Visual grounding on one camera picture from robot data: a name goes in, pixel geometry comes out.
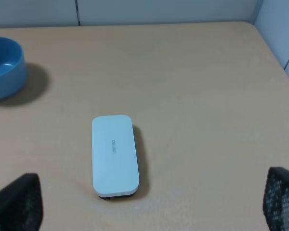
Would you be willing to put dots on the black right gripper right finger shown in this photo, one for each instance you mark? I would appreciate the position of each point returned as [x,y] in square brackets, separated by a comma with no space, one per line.
[276,199]

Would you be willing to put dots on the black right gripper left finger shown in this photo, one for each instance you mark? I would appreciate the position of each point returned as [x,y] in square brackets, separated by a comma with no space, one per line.
[21,204]

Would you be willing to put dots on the white whiteboard eraser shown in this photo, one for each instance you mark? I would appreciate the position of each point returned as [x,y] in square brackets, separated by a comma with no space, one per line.
[115,170]

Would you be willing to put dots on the blue plastic bowl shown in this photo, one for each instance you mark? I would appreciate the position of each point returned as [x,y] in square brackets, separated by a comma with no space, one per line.
[13,70]

